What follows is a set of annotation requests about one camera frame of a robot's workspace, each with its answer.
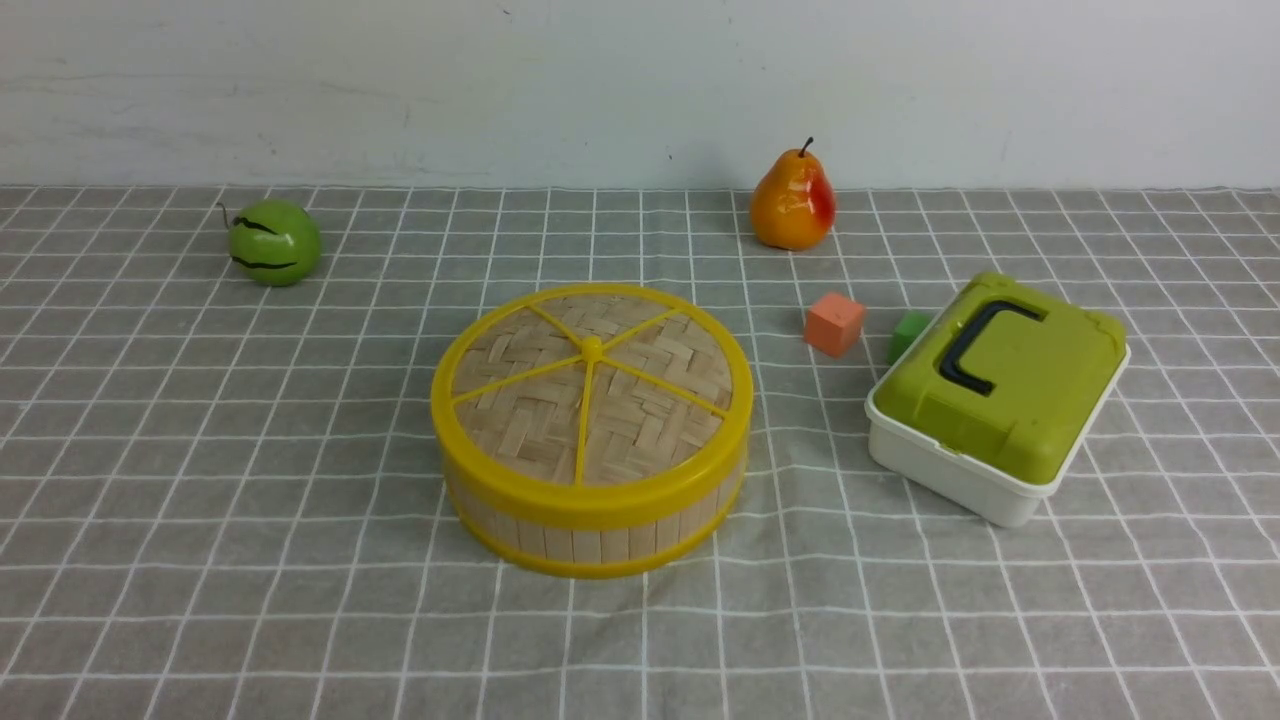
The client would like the green apple toy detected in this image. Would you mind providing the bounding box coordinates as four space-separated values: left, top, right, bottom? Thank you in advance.
216 197 323 287

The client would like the grey checked tablecloth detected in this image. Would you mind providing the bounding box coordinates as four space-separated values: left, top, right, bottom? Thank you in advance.
1 184 1279 719

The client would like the bamboo steamer basket yellow rim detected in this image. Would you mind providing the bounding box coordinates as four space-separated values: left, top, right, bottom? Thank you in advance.
443 450 749 579

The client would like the orange cube block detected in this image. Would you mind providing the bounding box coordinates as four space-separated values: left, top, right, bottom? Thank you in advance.
803 292 867 357

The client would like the green cube block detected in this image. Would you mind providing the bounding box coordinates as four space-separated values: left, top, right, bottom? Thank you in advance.
886 310 933 366

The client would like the white box with green lid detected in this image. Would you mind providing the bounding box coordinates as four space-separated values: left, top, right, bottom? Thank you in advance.
865 272 1132 528

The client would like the yellow woven steamer lid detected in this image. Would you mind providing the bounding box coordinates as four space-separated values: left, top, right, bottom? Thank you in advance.
431 283 755 530

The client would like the orange red pear toy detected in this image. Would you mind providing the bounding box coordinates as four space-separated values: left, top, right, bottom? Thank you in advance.
749 137 838 252

